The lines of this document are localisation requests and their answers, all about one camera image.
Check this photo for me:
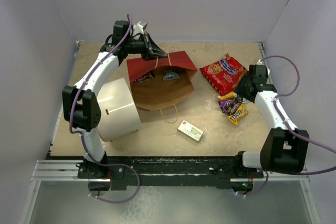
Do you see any red cookie snack bag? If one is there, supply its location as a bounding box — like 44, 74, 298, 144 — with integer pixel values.
199, 54, 248, 95

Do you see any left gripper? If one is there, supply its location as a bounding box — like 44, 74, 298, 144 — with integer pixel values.
125, 32, 167, 62

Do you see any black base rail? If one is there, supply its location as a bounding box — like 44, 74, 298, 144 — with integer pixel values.
46, 152, 267, 191

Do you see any white cylindrical container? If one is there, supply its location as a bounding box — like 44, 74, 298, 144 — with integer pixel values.
98, 78, 141, 142

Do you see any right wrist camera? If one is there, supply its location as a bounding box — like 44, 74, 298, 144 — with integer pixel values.
256, 59, 264, 65

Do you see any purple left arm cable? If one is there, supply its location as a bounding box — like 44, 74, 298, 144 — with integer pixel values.
68, 14, 141, 204

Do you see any yellow m&m packet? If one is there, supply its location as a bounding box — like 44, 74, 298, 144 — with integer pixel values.
217, 91, 237, 101
228, 104, 249, 125

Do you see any silver snack wrapper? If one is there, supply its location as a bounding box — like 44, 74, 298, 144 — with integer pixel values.
162, 70, 180, 82

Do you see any red brown paper bag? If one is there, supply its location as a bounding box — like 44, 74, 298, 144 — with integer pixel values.
127, 51, 197, 112

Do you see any purple m&m packet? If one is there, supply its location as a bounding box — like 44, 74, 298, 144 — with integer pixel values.
134, 71, 155, 82
218, 97, 243, 115

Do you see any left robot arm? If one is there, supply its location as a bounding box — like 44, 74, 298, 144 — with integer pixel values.
62, 19, 168, 178

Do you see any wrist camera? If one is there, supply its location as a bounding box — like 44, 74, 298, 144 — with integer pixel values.
132, 21, 148, 39
256, 59, 264, 65

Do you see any small white green box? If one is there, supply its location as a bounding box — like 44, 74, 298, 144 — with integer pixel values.
177, 120, 204, 142

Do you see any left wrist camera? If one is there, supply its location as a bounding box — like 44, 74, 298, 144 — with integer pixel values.
132, 21, 148, 39

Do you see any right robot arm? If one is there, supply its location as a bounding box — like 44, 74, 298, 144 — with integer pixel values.
233, 65, 309, 177

